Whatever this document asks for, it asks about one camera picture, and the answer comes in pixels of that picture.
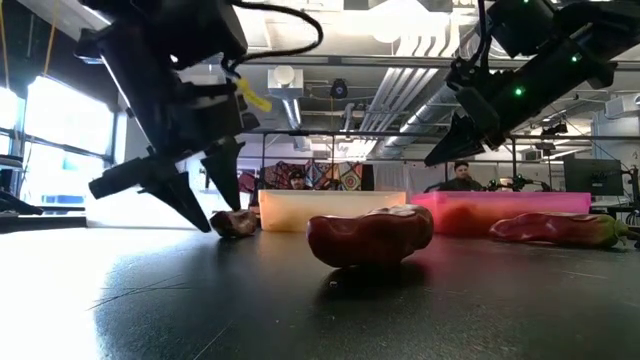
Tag pink plastic basket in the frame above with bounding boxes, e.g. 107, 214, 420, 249
409, 191, 593, 237

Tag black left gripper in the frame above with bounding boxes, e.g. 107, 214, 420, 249
88, 42, 259, 234

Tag orange plastic basket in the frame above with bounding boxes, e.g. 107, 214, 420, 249
258, 189, 408, 233

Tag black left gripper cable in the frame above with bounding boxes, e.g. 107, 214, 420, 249
227, 0, 325, 66

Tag long red chili pepper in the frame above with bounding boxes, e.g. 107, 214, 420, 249
306, 203, 435, 269

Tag colourful patterned tapestry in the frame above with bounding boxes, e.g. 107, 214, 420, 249
259, 159, 364, 192

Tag black computer monitor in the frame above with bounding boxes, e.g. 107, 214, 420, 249
564, 158, 625, 198

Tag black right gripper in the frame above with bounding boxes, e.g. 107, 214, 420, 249
424, 29, 617, 167

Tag bright window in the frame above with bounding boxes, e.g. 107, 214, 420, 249
0, 74, 121, 211

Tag grey overhead beam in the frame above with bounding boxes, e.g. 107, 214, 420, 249
239, 53, 640, 71

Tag yellow tape tag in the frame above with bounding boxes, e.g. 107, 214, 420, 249
234, 77, 274, 114

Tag black metal rack frame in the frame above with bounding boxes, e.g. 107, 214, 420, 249
244, 128, 640, 194

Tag red pepper green stem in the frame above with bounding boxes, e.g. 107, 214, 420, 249
488, 211, 640, 250

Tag black table mat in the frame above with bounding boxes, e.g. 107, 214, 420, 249
0, 227, 640, 360

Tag dark red pepper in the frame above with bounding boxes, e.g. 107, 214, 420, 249
209, 209, 260, 239

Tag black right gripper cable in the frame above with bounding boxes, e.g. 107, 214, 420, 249
475, 0, 491, 67

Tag person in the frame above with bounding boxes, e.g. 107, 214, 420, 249
423, 159, 487, 193
285, 168, 310, 192

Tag black dome camera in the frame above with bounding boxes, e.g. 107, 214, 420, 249
329, 78, 350, 100

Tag silver ventilation duct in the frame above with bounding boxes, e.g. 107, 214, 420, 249
374, 29, 481, 160

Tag black equipment stand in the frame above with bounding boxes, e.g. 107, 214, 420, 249
622, 167, 640, 227

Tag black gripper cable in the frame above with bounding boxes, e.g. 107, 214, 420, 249
227, 0, 325, 66
475, 0, 491, 67

